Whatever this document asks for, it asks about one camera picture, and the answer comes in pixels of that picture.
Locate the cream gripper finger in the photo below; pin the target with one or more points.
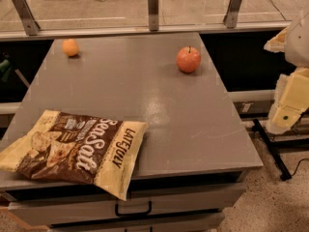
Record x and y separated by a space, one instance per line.
277 43
291 99

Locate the brown Sea Salt chip bag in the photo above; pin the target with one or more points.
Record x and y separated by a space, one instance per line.
79 149

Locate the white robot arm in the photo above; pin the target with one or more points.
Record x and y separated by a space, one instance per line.
297 42

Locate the red apple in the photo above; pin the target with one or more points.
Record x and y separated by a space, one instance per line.
188 59

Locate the grey top drawer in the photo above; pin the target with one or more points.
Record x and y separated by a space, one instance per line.
160 201

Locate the grey drawer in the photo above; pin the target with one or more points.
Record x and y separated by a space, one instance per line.
187 223
160 201

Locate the grey lower drawer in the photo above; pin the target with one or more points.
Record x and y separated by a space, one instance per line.
187 223

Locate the orange fruit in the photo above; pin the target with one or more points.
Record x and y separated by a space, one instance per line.
70 47

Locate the right metal railing bracket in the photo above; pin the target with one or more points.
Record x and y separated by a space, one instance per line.
231 17

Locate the metal railing bracket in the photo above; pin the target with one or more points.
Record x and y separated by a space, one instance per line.
30 25
153 16
231 17

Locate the black floor bracket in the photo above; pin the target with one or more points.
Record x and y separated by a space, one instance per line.
285 174

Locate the middle metal railing bracket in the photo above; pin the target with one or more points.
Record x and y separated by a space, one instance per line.
153 16

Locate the black top drawer handle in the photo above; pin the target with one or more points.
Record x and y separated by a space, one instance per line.
133 209

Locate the horizontal metal rail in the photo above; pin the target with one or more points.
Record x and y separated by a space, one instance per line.
163 29

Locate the left metal railing bracket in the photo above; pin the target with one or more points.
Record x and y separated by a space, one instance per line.
30 25

